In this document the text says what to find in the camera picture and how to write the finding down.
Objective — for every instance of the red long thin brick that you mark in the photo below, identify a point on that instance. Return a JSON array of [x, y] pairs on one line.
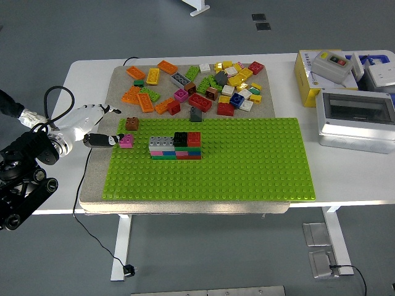
[[188, 157]]

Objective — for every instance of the black square brick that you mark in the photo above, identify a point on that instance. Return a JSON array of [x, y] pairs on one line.
[[180, 138]]

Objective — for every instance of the yellow cardboard box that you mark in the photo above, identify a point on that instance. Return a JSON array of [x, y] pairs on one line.
[[301, 80]]

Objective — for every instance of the pink thin brick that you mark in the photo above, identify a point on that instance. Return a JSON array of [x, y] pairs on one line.
[[156, 153], [182, 153]]

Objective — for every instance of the person's white gloved hand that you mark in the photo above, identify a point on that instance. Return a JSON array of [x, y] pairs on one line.
[[32, 118]]

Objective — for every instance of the white wall socket plate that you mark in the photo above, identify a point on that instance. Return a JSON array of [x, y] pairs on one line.
[[382, 75]]

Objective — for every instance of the black floor cover plate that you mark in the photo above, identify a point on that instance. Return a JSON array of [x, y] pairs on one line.
[[258, 17], [263, 26]]

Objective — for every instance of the grey push-button switch box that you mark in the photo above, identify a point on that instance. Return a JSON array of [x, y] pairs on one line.
[[327, 69]]

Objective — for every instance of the yellow two-by-four brick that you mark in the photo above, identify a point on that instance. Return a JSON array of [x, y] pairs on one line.
[[153, 76]]

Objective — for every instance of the brown square brick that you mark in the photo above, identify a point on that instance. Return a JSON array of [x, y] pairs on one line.
[[132, 124], [190, 88], [211, 92]]

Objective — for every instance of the orange two-by-four brick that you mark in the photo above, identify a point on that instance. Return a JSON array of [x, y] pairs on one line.
[[135, 72], [163, 106], [167, 67], [145, 102], [131, 95]]

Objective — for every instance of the grey enclosure with clear lid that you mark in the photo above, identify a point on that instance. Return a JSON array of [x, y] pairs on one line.
[[348, 135]]

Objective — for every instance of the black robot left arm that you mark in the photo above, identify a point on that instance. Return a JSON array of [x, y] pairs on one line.
[[34, 148]]

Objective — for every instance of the grey-brown mat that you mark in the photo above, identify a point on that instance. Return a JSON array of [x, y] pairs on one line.
[[185, 208]]

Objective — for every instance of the person's black forearm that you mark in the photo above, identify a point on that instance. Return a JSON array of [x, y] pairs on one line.
[[9, 103]]

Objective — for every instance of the white furniture foot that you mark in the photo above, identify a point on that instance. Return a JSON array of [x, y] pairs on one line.
[[199, 9]]

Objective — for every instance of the green long thin brick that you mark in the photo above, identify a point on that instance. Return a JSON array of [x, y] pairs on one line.
[[188, 149]]

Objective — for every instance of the long grey metal plate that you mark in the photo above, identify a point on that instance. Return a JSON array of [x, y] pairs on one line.
[[216, 291]]

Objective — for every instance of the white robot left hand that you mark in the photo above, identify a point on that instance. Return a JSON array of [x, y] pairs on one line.
[[77, 121]]

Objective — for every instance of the small dark green brick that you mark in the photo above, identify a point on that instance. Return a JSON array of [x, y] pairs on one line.
[[139, 82]]

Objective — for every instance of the green and white brick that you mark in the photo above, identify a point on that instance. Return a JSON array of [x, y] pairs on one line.
[[254, 91]]

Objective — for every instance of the grey metal floor plate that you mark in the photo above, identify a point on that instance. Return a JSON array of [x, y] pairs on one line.
[[321, 264], [316, 234]]

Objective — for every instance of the grey plastic box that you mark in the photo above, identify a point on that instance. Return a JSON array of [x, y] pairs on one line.
[[366, 81]]

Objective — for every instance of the red square brick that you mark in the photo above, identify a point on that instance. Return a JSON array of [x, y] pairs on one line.
[[256, 68], [194, 139], [173, 107]]

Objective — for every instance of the lime two-by-four brick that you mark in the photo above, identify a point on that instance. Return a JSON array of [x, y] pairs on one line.
[[151, 94], [213, 82], [203, 84], [192, 73]]

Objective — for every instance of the blue thin brick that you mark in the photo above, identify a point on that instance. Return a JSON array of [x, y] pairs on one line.
[[194, 153], [169, 153]]

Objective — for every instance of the pink square brick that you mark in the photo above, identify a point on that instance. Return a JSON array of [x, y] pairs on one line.
[[127, 141], [181, 95]]

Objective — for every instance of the yellow square brick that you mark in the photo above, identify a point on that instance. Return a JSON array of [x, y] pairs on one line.
[[224, 99], [234, 80], [242, 87], [218, 66], [255, 98], [227, 64], [245, 73], [256, 86], [237, 67]]

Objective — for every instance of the blue square brick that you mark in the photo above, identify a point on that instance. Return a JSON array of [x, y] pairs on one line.
[[237, 100]]

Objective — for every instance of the dark grey slope brick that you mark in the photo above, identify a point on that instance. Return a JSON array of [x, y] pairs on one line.
[[195, 114], [221, 77]]

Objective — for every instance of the green studded baseplate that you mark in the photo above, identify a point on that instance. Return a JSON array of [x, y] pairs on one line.
[[231, 166]]

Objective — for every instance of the white table leg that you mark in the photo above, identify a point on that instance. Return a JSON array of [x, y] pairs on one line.
[[122, 246], [334, 234]]

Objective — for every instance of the dark green thin brick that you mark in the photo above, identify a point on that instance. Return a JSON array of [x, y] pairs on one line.
[[163, 157]]

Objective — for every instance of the white square brick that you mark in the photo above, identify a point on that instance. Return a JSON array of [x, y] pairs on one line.
[[227, 90], [245, 93], [246, 105], [204, 68], [231, 71]]

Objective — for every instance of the small pink brick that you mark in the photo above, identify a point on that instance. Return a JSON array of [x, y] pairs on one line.
[[241, 64]]

